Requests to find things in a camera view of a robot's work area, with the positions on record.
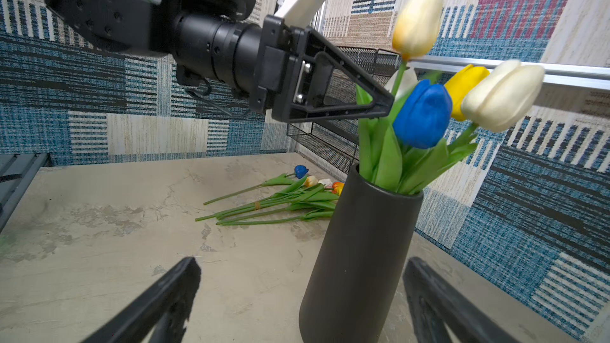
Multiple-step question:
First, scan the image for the tulip bunch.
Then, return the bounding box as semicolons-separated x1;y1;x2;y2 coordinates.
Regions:
195;174;345;226

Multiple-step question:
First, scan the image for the pale blue tulip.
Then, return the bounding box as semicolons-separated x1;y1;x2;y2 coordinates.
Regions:
384;68;419;100

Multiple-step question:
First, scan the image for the black wire mesh shelf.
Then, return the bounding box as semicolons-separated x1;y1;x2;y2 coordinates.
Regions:
287;46;400;174

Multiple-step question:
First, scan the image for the yellow tulip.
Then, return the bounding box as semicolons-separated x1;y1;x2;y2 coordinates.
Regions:
444;64;490;122

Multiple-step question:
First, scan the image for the aluminium mounting rail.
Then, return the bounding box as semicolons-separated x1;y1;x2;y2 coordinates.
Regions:
0;152;52;230

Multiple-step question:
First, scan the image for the cream white tulip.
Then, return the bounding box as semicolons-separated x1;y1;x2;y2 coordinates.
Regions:
399;59;546;195

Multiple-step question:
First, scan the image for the black cylindrical vase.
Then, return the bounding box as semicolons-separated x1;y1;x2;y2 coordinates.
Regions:
299;165;424;342

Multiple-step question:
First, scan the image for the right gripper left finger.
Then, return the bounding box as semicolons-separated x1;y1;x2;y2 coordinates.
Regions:
84;257;201;342

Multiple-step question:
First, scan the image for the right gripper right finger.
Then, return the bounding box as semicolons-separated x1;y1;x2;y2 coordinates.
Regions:
403;257;516;342

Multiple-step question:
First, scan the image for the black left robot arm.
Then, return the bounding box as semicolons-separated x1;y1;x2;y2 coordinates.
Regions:
44;0;394;123

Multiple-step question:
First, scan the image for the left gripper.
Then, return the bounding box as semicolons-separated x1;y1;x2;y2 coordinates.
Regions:
249;15;393;123

